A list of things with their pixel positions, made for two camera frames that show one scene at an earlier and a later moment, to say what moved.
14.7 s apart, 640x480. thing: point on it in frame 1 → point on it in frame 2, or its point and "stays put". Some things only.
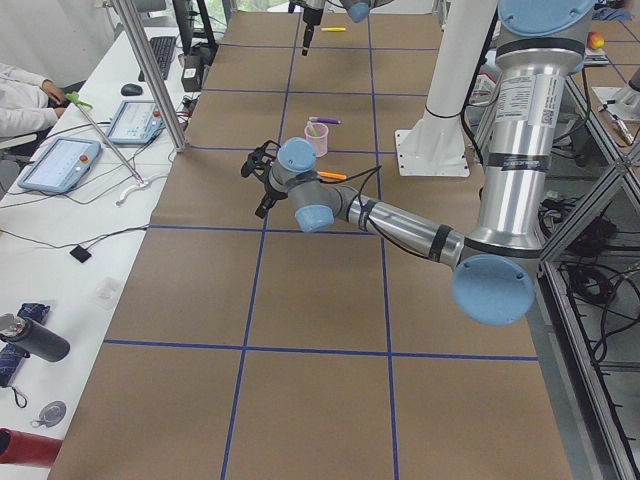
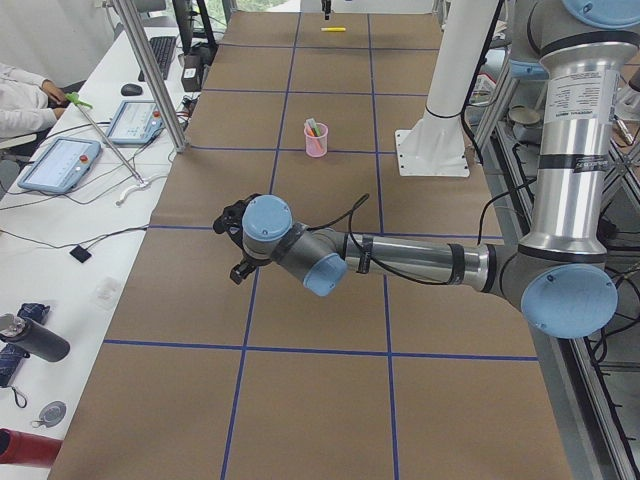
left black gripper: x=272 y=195 → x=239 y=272
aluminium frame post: x=143 y=54 stays put
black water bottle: x=33 y=338 stays put
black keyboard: x=163 y=49 stays put
